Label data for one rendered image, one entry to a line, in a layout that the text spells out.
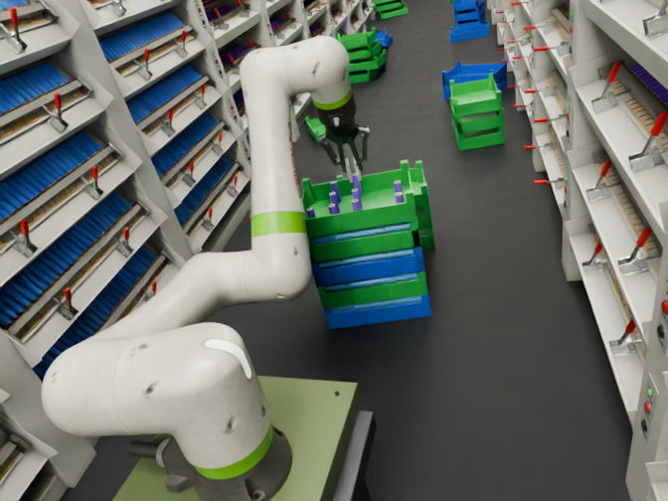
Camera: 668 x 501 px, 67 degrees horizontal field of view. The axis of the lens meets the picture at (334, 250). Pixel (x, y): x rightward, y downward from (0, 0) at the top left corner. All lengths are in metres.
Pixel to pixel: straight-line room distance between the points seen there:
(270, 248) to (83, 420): 0.46
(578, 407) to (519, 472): 0.21
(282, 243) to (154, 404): 0.45
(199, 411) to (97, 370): 0.15
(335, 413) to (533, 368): 0.61
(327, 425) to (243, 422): 0.19
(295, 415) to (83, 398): 0.33
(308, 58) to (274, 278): 0.45
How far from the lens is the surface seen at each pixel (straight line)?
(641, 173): 0.91
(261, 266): 1.01
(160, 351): 0.68
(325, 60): 1.08
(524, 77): 2.75
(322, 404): 0.87
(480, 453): 1.17
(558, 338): 1.40
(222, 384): 0.64
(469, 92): 2.64
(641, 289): 0.99
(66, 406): 0.75
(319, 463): 0.80
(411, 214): 1.27
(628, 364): 1.14
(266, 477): 0.77
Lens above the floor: 0.97
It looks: 32 degrees down
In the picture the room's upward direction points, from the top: 15 degrees counter-clockwise
